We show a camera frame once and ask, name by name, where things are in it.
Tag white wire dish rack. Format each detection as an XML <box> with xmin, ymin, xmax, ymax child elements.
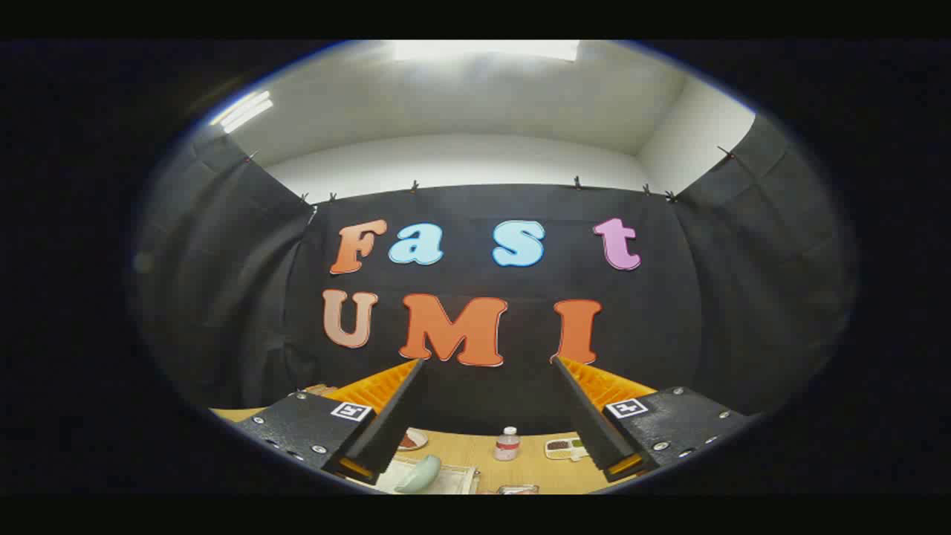
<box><xmin>371</xmin><ymin>457</ymin><xmax>480</xmax><ymax>495</ymax></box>

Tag ceiling light panel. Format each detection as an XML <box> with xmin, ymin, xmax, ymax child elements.
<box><xmin>394</xmin><ymin>40</ymin><xmax>580</xmax><ymax>62</ymax></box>

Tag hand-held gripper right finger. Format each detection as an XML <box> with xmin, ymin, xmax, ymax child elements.
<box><xmin>551</xmin><ymin>355</ymin><xmax>751</xmax><ymax>482</ymax></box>

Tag light green plate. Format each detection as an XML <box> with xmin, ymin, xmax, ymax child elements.
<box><xmin>395</xmin><ymin>455</ymin><xmax>442</xmax><ymax>494</ymax></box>

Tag ceiling light tubes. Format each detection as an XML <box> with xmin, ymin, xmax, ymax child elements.
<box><xmin>210</xmin><ymin>91</ymin><xmax>274</xmax><ymax>134</ymax></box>

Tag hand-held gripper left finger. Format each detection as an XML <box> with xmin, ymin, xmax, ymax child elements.
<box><xmin>236</xmin><ymin>358</ymin><xmax>428</xmax><ymax>485</ymax></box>

